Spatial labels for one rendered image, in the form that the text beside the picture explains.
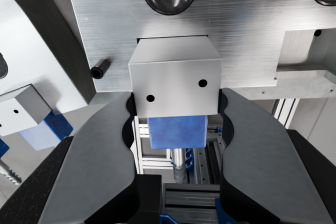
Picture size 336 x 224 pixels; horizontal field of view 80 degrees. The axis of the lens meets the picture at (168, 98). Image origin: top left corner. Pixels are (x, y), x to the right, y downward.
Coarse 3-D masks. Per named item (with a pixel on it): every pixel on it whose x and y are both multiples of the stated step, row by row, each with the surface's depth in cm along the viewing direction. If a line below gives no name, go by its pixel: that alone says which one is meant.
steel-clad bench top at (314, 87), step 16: (64, 0) 22; (64, 16) 23; (288, 80) 26; (304, 80) 26; (320, 80) 26; (96, 96) 29; (112, 96) 29; (256, 96) 28; (272, 96) 28; (288, 96) 27; (304, 96) 27; (320, 96) 27
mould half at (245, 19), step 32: (96, 0) 14; (128, 0) 14; (192, 0) 14; (224, 0) 14; (256, 0) 14; (288, 0) 13; (96, 32) 15; (128, 32) 15; (160, 32) 15; (192, 32) 15; (224, 32) 15; (256, 32) 15; (224, 64) 16; (256, 64) 16
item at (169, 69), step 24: (144, 48) 13; (168, 48) 12; (192, 48) 12; (144, 72) 11; (168, 72) 11; (192, 72) 11; (216, 72) 11; (144, 96) 12; (168, 96) 12; (192, 96) 12; (216, 96) 12; (168, 120) 14; (192, 120) 14; (168, 144) 15; (192, 144) 15
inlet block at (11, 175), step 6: (0, 144) 28; (6, 144) 28; (0, 150) 27; (6, 150) 28; (0, 156) 27; (0, 162) 28; (0, 168) 28; (6, 168) 29; (6, 174) 29; (12, 174) 30; (12, 180) 30; (18, 180) 30
